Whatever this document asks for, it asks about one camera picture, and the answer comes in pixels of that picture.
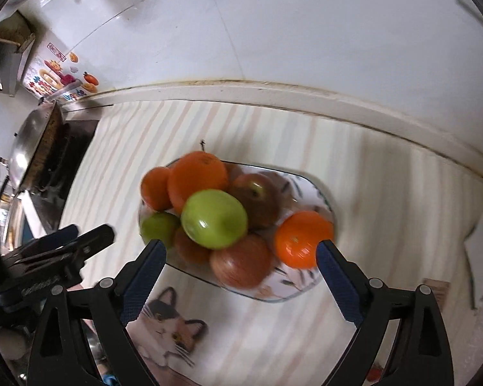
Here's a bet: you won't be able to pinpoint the red apple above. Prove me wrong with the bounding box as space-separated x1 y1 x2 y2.
209 233 275 289

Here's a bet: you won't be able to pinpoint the large orange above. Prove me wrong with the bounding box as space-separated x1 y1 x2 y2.
168 151 230 214

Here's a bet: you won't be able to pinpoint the green apple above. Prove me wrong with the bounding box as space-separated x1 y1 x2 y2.
140 211 182 250
181 189 249 249

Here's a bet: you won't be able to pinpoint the steel wok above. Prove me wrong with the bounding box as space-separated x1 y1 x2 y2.
8 102 66 192

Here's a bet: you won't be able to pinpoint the red-green apple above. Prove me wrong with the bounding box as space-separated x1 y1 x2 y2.
227 172 285 230

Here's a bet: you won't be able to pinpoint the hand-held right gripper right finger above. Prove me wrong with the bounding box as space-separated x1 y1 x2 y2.
316 240 455 386

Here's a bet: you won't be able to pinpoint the small orange tangerine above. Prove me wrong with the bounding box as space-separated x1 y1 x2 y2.
140 166 174 212

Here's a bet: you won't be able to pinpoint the colourful wall stickers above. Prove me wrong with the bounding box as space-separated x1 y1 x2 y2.
22 40 99 104

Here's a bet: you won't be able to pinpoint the small brown apple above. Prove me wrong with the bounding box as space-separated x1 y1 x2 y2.
173 227 212 265

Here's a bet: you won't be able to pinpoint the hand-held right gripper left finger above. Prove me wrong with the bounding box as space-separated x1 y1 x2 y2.
25 239 167 386

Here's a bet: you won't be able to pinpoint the black gas stove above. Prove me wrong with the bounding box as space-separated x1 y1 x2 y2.
24 118 99 234

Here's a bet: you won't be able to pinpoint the medium orange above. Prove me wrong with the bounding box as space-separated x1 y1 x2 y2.
274 210 335 270

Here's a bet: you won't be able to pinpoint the small brown card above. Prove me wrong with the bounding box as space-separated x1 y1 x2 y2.
421 277 452 305

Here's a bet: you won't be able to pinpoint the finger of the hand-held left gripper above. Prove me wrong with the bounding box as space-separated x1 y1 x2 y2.
60 225 116 260
1 225 80 259

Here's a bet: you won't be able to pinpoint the patterned oval ceramic plate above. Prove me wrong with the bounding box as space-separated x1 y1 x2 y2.
138 160 335 303

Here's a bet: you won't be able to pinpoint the striped cat-print tablecloth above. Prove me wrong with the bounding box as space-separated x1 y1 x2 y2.
58 98 483 386

